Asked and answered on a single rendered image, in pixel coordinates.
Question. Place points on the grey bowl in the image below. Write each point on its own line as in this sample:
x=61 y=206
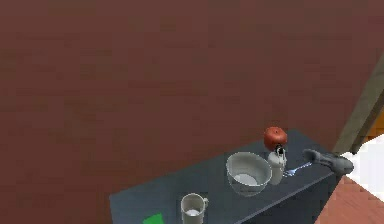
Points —
x=248 y=173

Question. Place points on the green flat object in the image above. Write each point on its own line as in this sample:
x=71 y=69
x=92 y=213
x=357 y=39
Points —
x=154 y=220

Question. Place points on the grey mug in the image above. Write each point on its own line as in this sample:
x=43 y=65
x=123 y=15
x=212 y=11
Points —
x=192 y=208

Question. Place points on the dark grey table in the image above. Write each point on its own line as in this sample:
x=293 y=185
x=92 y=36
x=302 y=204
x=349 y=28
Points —
x=206 y=186

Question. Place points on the silver fork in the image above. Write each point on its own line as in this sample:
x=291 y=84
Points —
x=296 y=169

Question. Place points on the red apple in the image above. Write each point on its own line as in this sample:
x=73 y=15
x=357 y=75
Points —
x=275 y=136

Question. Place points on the white soap bottle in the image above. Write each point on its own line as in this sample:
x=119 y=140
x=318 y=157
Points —
x=276 y=166

